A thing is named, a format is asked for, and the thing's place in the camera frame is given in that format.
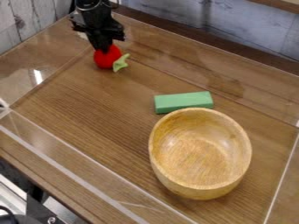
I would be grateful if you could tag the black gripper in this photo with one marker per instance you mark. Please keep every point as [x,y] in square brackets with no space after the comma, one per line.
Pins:
[106,25]

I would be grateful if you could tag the red plush fruit green leaf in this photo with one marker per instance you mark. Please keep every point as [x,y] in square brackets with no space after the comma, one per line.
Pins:
[113,59]

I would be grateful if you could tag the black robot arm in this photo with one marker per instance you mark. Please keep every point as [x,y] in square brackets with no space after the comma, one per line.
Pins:
[96,6]

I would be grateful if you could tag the green rectangular block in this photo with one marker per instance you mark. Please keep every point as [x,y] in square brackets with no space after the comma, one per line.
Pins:
[170,102]

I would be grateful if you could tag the clear acrylic tray walls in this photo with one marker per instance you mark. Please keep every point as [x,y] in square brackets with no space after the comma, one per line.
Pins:
[76,125]

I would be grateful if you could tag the wooden bowl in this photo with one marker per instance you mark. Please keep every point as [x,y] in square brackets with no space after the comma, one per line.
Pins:
[201,153]

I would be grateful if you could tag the black metal bracket with screw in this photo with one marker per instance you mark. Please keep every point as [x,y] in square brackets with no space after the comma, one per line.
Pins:
[41,213]

